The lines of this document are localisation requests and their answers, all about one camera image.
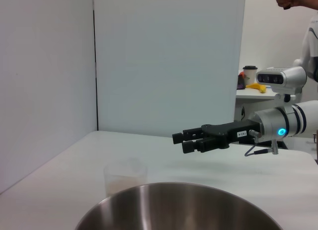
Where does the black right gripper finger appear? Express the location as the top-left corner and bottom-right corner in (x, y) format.
(172, 127), (207, 144)
(181, 137), (230, 154)

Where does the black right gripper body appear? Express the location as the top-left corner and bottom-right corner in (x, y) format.
(201, 120), (261, 144)

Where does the clear plastic measuring cup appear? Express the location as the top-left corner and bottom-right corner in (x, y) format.
(103, 157), (148, 198)

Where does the stainless steel mixing bowl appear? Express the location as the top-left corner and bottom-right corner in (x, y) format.
(74, 182), (284, 230)

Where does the person forearm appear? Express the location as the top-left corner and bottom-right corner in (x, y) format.
(299, 0), (318, 11)

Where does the white cup with black lid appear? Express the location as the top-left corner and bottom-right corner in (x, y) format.
(242, 65), (258, 86)

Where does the white background table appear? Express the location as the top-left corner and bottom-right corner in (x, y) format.
(235, 87), (298, 121)

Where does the dark red purple object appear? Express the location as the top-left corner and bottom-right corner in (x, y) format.
(238, 72), (249, 89)

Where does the yellow banana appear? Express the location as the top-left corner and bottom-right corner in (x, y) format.
(245, 82), (267, 93)

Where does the dark vertical bar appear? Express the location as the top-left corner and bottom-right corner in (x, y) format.
(312, 130), (318, 166)

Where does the person white shirt torso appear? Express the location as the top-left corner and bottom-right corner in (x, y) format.
(293, 18), (318, 83)

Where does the right gripper cable with plug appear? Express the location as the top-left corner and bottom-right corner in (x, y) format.
(244, 139), (279, 157)

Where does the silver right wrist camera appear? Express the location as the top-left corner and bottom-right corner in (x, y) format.
(256, 66), (308, 106)

